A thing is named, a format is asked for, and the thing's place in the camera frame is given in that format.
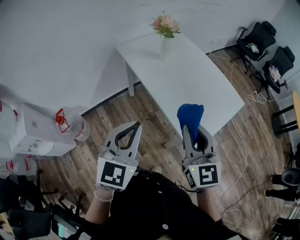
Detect pink flower bouquet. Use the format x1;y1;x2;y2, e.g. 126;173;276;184
149;11;181;38

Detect white box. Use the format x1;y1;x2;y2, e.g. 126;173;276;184
9;103;77;157

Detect black swivel chair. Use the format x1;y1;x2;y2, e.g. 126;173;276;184
0;168;86;240

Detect gray and black round machine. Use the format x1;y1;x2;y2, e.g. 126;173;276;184
264;167;300;202

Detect white ribbed vase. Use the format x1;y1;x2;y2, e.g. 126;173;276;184
160;36;177;61

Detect pale bead bracelet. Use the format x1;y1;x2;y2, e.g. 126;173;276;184
93;190;114;203

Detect black office chair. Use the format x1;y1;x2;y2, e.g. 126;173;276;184
236;21;277;71
257;46;296;99

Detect black floor cable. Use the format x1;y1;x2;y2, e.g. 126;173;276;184
220;174;276;214

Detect blue cloth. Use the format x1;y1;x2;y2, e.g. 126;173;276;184
177;103;204;146

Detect clear water bottle red label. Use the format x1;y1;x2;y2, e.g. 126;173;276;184
6;156;38;176

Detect coiled white cable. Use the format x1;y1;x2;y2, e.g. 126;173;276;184
247;90;293;104

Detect clear water bottle red cap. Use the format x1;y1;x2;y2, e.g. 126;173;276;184
55;106;91;142

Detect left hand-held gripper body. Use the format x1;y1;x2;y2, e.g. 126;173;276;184
96;145;139;192

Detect white items on chair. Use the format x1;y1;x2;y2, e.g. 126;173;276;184
269;66;281;83

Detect person's right forearm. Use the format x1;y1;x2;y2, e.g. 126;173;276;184
196;188;223;222

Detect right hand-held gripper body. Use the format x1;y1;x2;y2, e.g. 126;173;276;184
180;152;222;191

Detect person's left forearm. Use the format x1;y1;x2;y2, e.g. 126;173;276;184
83;185;115;227

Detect long white cable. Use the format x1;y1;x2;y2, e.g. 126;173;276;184
220;119;248;234
208;52;235;84

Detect wooden round table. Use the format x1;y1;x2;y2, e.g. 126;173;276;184
271;90;300;139

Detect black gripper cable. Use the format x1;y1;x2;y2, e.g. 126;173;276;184
175;180;203;194

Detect person's black clothing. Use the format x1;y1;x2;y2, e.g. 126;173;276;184
67;167;249;240

